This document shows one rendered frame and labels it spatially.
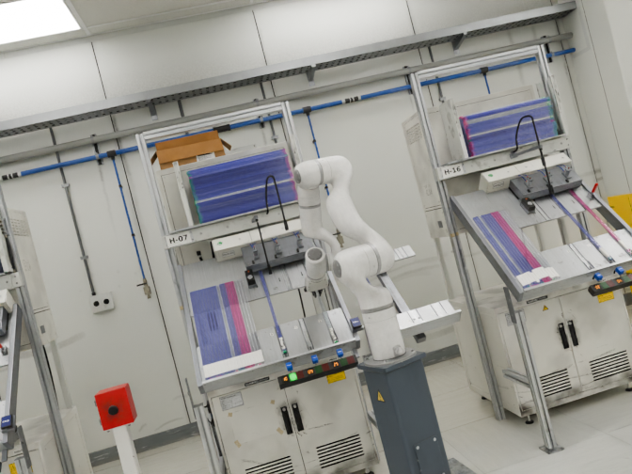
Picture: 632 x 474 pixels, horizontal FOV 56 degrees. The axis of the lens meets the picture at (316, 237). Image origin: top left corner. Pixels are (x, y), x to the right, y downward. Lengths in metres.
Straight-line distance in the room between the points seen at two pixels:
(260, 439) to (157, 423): 1.81
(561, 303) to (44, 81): 3.71
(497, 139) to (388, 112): 1.60
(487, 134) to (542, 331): 1.05
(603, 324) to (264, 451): 1.81
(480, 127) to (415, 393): 1.62
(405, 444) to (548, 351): 1.29
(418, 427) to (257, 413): 0.95
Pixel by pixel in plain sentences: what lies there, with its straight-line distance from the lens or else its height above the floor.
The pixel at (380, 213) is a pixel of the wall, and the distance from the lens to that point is 4.62.
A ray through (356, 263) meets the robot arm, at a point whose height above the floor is 1.07.
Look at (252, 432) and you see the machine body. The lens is 2.93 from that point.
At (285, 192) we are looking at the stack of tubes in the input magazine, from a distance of 2.98.
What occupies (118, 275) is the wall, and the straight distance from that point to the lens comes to 4.52.
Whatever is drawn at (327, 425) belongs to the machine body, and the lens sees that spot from 2.96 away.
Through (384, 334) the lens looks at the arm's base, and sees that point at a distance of 2.13.
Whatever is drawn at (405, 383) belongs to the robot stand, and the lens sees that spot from 2.16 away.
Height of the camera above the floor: 1.20
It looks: level
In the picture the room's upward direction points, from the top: 14 degrees counter-clockwise
